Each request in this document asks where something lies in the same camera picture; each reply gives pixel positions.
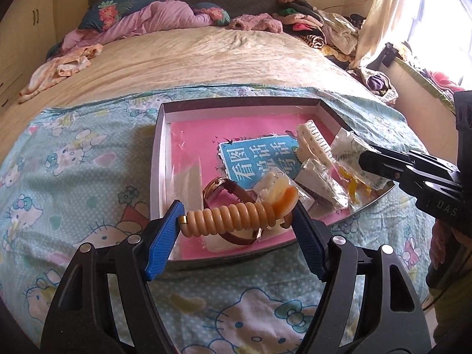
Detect pile of clothes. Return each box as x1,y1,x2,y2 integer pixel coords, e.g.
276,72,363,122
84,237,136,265
273,0,366,63

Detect mauve fuzzy garment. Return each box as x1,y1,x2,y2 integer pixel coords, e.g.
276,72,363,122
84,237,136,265
228,13,283,34

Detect cream curtain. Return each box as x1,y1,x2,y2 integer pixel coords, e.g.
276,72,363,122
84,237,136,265
350,0,422,68

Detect dark shallow cardboard box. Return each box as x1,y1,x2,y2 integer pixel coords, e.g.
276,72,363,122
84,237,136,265
150,97,394,270

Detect peach spiral hair tie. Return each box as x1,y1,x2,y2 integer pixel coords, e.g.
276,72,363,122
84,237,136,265
178,185,299,238

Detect floral dark pillow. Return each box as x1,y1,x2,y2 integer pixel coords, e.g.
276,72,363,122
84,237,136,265
78,0,166,33

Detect purple crumpled duvet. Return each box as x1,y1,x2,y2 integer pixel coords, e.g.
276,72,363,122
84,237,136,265
46,0,230,61

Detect bagged white comb clip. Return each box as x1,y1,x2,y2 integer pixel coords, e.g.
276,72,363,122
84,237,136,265
330,128,387,190

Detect cream wardrobe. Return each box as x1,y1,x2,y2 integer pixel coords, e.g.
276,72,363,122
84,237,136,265
1,0,56,110

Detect white polka-dot hair claw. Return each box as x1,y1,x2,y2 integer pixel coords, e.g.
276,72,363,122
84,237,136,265
295,120,335,169

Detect bagged white hair accessory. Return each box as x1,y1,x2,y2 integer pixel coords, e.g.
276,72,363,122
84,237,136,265
294,158,350,210

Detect Hello Kitty blue blanket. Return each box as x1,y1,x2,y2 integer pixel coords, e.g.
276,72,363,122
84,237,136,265
1,85,425,353

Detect beige bedspread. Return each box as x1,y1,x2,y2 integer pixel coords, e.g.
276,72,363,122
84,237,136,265
0,25,374,156

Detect red gold bracelet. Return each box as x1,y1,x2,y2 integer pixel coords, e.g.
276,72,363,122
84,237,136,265
201,176,265,247

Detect pink garment on bed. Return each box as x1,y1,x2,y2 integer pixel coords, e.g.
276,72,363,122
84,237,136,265
18,44,103,104

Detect yellow hoop earrings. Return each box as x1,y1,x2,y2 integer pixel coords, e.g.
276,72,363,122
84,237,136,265
336,164,372,205

